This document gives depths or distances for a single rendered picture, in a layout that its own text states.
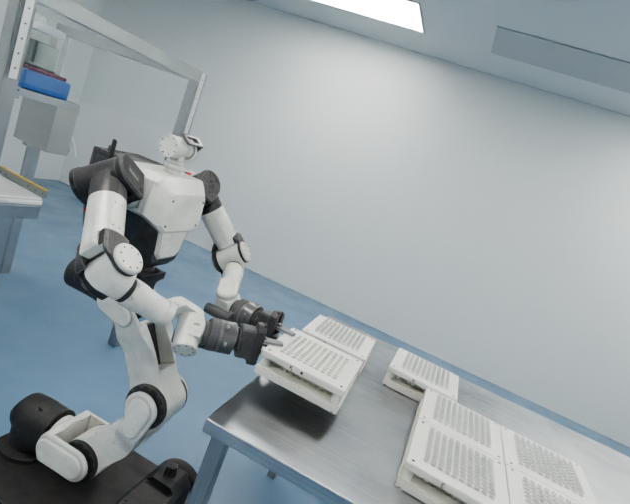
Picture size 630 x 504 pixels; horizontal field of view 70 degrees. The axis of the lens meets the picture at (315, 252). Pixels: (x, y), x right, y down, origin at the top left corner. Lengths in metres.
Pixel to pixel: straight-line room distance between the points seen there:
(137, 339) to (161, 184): 0.48
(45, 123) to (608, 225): 4.64
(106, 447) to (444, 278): 3.92
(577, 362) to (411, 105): 3.10
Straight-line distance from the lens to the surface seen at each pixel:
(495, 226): 4.97
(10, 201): 2.28
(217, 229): 1.65
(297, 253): 5.25
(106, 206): 1.18
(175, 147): 1.40
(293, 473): 1.09
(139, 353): 1.54
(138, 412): 1.54
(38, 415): 1.90
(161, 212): 1.35
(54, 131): 2.27
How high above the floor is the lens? 1.47
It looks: 11 degrees down
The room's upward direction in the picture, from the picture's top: 21 degrees clockwise
